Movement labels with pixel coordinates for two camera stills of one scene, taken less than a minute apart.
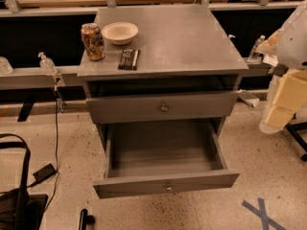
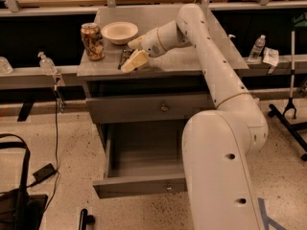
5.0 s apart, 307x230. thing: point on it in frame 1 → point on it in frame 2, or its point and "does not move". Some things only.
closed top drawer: [160, 107] does not move
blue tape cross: [261, 213] does not move
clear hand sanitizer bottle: [47, 64] does not move
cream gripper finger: [291, 98] → [136, 59]
